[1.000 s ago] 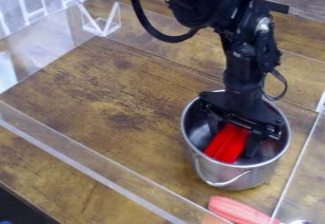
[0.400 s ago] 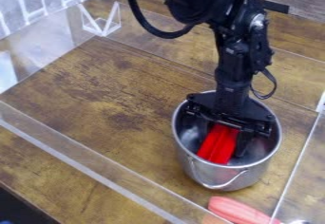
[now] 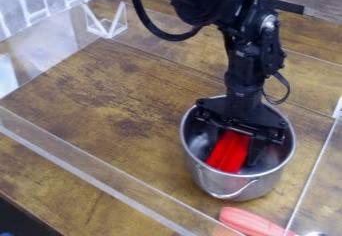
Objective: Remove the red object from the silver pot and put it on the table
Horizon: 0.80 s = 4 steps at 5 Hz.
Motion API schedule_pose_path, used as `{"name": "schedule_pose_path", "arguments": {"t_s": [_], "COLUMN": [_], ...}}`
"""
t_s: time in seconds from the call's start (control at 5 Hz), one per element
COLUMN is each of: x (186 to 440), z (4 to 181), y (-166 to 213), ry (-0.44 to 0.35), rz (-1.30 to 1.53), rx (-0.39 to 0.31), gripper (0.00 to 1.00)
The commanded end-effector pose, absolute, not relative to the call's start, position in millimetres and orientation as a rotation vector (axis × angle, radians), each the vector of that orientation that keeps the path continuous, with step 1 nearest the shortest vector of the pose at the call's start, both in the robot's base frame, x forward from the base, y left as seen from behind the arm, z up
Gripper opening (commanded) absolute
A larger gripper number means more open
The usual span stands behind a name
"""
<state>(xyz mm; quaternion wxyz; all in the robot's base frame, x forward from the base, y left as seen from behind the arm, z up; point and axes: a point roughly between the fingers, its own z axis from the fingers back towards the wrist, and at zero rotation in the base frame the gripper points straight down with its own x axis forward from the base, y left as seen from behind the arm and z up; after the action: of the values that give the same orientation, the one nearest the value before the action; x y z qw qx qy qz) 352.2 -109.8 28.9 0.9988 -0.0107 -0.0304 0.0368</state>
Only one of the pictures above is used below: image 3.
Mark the silver metal pot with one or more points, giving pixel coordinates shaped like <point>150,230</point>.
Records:
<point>252,181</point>

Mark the clear acrylic front barrier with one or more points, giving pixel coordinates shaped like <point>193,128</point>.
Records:
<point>159,206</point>

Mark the black wall strip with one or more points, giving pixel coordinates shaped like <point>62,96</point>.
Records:
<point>289,7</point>

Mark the red plastic block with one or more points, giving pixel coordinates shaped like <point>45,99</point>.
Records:
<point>229,152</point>

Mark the clear acrylic barrier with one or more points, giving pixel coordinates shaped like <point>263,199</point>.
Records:
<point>317,210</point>
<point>159,206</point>

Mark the orange handled tool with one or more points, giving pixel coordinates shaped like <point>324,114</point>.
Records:
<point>251,224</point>

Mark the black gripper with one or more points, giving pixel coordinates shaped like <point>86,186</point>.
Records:
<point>248,117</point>

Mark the clear acrylic right barrier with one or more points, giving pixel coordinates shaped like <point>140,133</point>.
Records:
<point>317,210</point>

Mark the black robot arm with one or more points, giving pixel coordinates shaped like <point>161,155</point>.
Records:
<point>249,27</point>

